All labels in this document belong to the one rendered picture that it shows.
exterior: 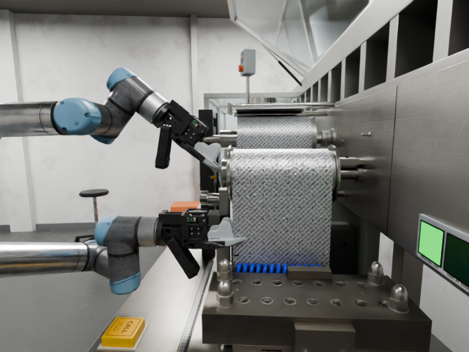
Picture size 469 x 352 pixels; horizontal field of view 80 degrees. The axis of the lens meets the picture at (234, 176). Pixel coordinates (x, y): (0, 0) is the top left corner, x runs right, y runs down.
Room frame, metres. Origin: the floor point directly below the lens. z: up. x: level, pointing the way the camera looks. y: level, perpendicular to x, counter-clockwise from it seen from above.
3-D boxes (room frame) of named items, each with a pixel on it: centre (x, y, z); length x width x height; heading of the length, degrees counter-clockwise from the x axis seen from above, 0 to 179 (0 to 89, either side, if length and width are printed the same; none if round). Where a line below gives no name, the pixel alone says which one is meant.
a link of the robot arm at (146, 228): (0.67, 0.21, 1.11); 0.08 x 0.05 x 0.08; 177
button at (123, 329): (0.58, 0.25, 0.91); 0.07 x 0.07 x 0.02; 87
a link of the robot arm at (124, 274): (0.69, 0.30, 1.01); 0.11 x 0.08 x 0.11; 55
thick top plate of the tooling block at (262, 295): (0.53, -0.14, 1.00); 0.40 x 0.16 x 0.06; 87
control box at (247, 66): (1.27, -0.05, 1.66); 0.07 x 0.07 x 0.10; 14
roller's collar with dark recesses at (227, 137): (0.97, 0.02, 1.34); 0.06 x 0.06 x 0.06; 87
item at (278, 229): (0.65, -0.11, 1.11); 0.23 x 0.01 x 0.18; 87
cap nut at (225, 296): (0.50, 0.02, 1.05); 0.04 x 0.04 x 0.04
